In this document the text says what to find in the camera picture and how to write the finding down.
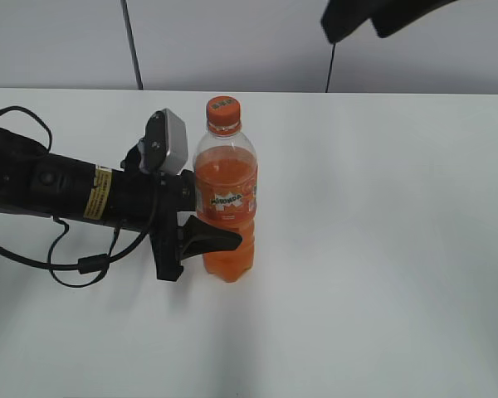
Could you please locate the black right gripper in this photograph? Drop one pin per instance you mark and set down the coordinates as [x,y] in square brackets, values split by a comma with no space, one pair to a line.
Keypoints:
[342,17]

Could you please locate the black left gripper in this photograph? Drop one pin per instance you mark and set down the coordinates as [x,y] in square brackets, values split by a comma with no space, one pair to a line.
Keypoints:
[174,192]

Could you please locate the orange soda plastic bottle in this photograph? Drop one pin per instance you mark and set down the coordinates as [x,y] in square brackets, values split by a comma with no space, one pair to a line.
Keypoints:
[225,166]

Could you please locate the orange bottle cap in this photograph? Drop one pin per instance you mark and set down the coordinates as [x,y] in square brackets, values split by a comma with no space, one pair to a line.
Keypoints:
[223,111]

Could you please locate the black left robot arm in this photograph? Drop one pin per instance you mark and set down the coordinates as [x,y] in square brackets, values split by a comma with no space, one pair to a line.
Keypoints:
[145,195]

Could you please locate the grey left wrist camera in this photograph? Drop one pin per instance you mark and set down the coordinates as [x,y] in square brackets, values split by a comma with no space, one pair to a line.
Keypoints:
[164,146]

